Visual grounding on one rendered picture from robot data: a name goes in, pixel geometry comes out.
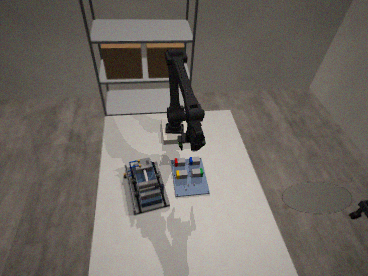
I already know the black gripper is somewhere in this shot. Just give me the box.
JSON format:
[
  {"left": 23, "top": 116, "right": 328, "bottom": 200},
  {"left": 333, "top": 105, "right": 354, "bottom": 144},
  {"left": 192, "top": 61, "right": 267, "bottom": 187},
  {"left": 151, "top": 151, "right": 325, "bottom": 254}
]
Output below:
[{"left": 177, "top": 133, "right": 206, "bottom": 151}]

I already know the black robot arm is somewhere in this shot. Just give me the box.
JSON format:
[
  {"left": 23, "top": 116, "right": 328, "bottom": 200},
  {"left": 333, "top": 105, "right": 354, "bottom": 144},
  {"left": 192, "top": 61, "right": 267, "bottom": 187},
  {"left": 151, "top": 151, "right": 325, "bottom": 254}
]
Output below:
[{"left": 165, "top": 49, "right": 205, "bottom": 151}]

